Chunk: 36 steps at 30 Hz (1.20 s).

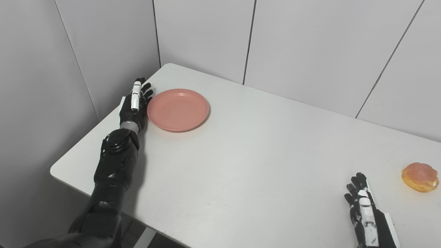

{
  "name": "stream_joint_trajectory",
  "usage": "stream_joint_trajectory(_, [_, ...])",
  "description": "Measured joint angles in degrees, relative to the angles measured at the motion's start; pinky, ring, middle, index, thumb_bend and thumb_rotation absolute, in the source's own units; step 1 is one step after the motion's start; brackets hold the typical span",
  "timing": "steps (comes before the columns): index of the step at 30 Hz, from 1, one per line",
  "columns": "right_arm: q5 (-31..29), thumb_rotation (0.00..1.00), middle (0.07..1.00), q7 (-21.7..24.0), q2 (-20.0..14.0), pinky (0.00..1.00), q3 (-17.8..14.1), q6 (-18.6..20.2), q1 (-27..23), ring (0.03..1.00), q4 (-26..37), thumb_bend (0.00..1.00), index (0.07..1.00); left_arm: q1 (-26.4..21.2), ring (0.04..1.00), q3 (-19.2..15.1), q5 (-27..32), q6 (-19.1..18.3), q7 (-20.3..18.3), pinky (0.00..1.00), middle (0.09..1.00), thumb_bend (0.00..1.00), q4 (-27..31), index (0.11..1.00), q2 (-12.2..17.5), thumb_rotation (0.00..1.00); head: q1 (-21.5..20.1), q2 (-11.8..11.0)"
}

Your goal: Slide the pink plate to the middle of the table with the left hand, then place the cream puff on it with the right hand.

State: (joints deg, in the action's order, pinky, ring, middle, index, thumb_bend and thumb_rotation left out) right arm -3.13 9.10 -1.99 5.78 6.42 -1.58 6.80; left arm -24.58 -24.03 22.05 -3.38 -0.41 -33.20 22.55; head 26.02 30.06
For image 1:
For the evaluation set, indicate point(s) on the glazed cream puff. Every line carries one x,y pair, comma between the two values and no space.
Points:
419,177

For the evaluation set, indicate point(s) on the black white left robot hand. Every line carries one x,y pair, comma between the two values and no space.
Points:
129,115

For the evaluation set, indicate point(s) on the pink round plate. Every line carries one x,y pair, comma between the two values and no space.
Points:
177,110

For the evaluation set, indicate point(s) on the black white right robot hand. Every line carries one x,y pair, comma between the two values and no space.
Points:
382,230

